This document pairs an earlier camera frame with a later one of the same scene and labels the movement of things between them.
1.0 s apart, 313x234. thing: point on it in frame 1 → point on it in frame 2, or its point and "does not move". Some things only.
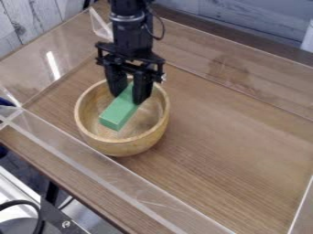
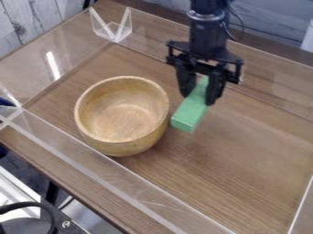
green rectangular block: [119, 112] → [185, 117]
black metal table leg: [51, 194] does not move
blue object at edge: [7, 102] does not move
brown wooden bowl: [142, 132] does not move
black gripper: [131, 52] → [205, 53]
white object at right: [307, 41] does not move
